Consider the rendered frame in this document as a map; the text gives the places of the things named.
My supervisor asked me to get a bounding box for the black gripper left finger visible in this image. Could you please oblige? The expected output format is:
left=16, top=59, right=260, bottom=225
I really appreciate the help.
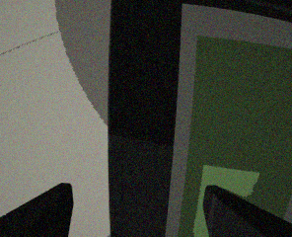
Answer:
left=0, top=183, right=74, bottom=237

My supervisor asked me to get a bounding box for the black picture frame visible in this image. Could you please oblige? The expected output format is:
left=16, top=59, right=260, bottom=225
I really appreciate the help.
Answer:
left=108, top=0, right=292, bottom=237

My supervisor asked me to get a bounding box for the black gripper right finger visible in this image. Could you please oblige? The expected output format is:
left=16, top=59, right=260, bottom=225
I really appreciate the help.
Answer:
left=202, top=185, right=292, bottom=237

